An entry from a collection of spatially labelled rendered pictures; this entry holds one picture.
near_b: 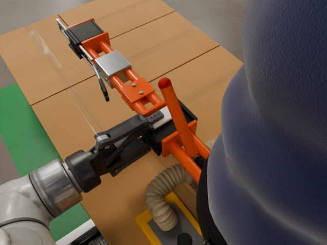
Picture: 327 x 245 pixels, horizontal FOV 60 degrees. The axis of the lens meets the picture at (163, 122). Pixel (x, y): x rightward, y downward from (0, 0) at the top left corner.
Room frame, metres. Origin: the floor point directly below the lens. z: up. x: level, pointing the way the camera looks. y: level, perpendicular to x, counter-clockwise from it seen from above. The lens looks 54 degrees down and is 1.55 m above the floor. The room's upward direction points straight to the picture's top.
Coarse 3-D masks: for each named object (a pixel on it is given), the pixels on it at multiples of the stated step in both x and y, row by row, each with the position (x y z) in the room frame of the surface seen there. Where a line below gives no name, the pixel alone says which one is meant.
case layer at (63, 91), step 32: (96, 0) 1.68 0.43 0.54; (128, 0) 1.68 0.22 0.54; (160, 0) 1.68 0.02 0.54; (32, 32) 1.35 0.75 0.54; (128, 32) 1.35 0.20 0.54; (160, 32) 1.35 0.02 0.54; (192, 32) 1.35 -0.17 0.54; (32, 64) 1.09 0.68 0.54; (64, 64) 1.09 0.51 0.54; (160, 64) 1.09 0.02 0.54; (192, 64) 1.09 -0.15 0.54; (224, 64) 1.09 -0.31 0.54; (32, 96) 0.87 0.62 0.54; (64, 96) 0.87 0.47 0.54; (96, 96) 0.87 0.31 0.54; (160, 96) 0.87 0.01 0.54; (192, 96) 0.87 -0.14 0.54; (64, 128) 0.69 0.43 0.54; (96, 128) 0.69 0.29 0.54; (64, 160) 0.53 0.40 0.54
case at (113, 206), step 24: (216, 120) 0.44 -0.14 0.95; (144, 168) 0.30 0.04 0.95; (96, 192) 0.24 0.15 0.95; (120, 192) 0.24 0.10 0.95; (168, 192) 0.24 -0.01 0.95; (192, 192) 0.24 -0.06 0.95; (96, 216) 0.19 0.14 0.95; (120, 216) 0.19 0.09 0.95; (120, 240) 0.14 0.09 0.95; (144, 240) 0.14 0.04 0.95
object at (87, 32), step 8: (80, 24) 0.63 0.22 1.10; (88, 24) 0.63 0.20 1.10; (96, 24) 0.63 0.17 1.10; (72, 32) 0.60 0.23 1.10; (80, 32) 0.60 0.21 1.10; (88, 32) 0.60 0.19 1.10; (96, 32) 0.60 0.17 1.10; (104, 32) 0.60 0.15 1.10; (80, 40) 0.57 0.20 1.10; (88, 40) 0.57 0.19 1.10; (96, 40) 0.58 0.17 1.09; (96, 48) 0.58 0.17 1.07
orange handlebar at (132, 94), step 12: (108, 48) 0.56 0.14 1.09; (132, 72) 0.47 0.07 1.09; (120, 84) 0.43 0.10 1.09; (132, 84) 0.43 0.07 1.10; (144, 84) 0.43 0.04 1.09; (132, 96) 0.40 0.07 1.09; (144, 96) 0.40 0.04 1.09; (156, 96) 0.40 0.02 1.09; (132, 108) 0.38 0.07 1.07; (144, 108) 0.37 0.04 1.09; (192, 132) 0.31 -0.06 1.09; (204, 144) 0.28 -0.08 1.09; (180, 156) 0.25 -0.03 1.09; (204, 156) 0.25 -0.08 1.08; (192, 168) 0.23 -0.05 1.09
